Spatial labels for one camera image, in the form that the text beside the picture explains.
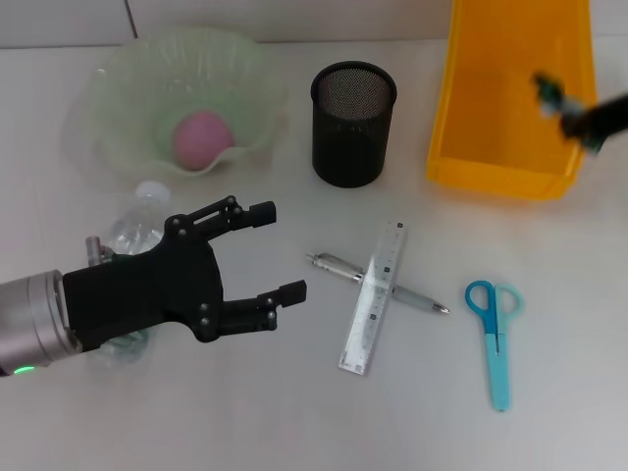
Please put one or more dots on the clear plastic ruler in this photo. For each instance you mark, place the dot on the clear plastic ruler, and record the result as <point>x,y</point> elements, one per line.
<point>375,294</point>

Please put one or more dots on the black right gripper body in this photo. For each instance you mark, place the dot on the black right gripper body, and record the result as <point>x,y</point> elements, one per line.
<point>611,115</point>

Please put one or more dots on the blue teal scissors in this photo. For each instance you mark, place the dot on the blue teal scissors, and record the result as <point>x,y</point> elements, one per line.
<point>499,353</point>

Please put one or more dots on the clear green-label water bottle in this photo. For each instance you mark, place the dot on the clear green-label water bottle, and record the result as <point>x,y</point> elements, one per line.
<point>132,230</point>

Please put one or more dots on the pale green glass fruit plate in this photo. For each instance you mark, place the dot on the pale green glass fruit plate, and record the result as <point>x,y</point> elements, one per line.
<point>147,73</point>

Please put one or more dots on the yellow plastic bin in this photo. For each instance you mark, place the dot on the yellow plastic bin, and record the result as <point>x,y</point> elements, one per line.
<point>495,98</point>

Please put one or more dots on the green plastic wrapper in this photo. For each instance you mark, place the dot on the green plastic wrapper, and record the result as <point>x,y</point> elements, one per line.
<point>547,90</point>

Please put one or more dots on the pink peach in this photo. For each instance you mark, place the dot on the pink peach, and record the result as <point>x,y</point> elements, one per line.
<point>201,140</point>

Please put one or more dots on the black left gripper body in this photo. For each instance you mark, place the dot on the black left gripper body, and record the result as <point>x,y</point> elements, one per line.
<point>147,289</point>

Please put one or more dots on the silver grey ballpoint pen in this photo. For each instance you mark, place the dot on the silver grey ballpoint pen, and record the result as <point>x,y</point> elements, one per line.
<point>333,266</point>

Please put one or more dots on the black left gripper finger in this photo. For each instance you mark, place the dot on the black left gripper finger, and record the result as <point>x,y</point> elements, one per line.
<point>260,216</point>
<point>245,316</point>

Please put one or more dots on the black mesh pen holder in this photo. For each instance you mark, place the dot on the black mesh pen holder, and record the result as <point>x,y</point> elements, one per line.
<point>350,127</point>

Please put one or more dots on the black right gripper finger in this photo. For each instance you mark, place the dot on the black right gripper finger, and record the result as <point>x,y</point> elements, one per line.
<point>574,125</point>

